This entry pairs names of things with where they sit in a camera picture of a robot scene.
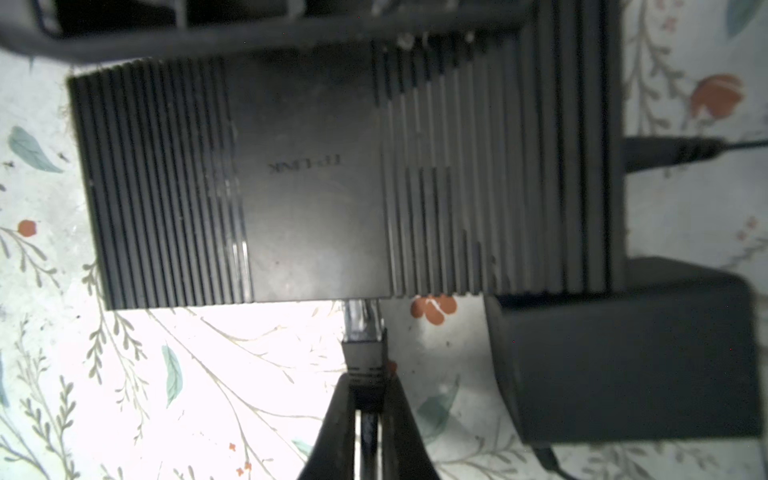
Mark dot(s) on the black network switch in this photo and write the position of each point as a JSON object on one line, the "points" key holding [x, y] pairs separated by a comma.
{"points": [[486, 162]]}

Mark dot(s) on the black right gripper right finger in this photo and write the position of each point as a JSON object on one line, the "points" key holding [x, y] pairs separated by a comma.
{"points": [[404, 455]]}

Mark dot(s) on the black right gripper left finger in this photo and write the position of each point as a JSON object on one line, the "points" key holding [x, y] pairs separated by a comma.
{"points": [[332, 456]]}

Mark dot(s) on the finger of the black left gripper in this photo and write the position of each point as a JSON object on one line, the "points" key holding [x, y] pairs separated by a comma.
{"points": [[101, 31]]}

